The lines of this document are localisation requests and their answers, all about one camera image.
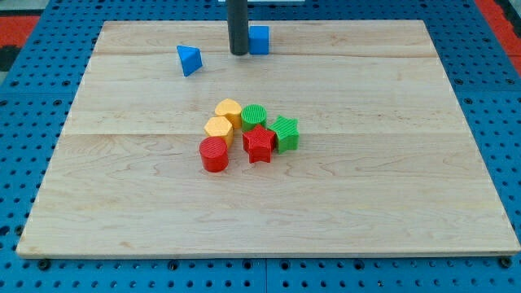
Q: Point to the blue cube block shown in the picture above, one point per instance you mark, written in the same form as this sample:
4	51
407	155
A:
258	37

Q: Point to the red star block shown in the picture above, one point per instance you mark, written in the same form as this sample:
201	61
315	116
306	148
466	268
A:
259	143

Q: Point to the green star block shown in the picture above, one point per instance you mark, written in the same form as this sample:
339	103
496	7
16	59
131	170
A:
287	134

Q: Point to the green cylinder block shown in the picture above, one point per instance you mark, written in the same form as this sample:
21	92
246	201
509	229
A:
253	115

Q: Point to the red cylinder block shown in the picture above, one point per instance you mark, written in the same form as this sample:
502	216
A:
214	154

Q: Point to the yellow hexagon block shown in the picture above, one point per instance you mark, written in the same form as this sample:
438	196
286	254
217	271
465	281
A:
219	126

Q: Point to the yellow heart block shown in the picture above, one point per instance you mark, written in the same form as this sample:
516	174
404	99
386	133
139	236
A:
231	110

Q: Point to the blue triangular prism block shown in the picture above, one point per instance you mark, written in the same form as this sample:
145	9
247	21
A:
190	58

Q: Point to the light wooden board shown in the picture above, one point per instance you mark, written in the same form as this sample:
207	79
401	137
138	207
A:
386	165

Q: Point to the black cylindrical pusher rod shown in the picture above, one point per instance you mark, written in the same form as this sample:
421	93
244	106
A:
237	21

